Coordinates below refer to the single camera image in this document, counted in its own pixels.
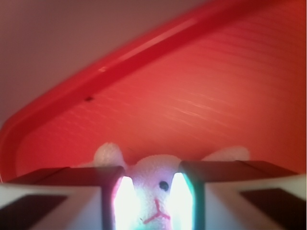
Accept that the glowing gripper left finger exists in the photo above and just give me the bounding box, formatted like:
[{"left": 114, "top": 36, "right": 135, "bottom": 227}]
[{"left": 0, "top": 166, "right": 134, "bottom": 230}]

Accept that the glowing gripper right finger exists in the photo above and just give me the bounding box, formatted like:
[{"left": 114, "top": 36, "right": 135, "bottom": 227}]
[{"left": 171, "top": 161, "right": 307, "bottom": 230}]

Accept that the pink plush bunny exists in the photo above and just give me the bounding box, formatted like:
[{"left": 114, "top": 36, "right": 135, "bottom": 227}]
[{"left": 79, "top": 142, "right": 250, "bottom": 230}]

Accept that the red plastic tray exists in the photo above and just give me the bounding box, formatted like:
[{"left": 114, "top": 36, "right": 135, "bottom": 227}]
[{"left": 0, "top": 0, "right": 307, "bottom": 181}]

